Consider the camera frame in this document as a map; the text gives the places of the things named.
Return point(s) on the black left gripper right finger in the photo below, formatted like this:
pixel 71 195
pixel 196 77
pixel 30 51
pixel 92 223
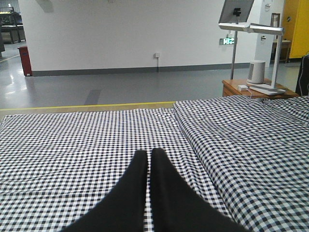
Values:
pixel 176 207

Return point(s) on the checkered bed sheet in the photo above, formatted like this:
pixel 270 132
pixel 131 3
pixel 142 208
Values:
pixel 56 167

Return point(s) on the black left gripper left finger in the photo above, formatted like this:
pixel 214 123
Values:
pixel 122 209

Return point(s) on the red fire extinguisher box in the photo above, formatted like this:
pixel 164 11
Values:
pixel 25 60

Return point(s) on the tablet on floor stand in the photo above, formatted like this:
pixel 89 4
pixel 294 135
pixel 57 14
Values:
pixel 233 13

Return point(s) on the white cylindrical speaker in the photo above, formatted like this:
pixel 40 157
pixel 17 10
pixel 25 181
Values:
pixel 256 72

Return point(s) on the checkered quilt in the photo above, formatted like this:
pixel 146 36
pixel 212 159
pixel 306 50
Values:
pixel 257 158

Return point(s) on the green exit sign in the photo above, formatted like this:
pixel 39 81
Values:
pixel 227 41

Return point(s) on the yellow door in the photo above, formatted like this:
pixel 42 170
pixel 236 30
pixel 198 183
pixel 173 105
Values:
pixel 295 21

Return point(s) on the checkered pillow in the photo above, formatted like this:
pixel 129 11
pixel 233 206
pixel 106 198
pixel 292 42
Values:
pixel 296 108

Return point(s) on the wooden nightstand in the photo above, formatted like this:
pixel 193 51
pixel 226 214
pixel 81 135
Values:
pixel 230 88

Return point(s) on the white desk lamp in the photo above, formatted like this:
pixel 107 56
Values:
pixel 263 52

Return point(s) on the white power adapter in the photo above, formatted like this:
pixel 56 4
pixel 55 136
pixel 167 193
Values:
pixel 242 88

